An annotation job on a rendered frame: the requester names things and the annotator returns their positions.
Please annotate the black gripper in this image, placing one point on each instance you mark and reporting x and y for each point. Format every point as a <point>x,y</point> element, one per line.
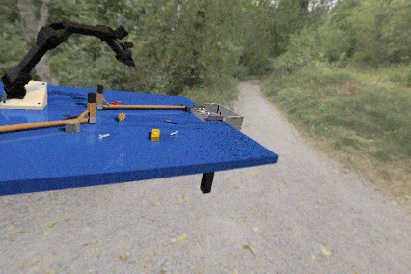
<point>122,55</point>

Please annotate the orange long-handled scraper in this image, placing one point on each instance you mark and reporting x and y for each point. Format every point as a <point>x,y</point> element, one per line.
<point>100,106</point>

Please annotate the long wooden pole with black end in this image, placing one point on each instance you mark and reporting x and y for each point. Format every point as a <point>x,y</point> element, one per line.
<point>91,118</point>

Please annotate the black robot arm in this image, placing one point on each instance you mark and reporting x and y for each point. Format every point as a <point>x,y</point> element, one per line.
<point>17,77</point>

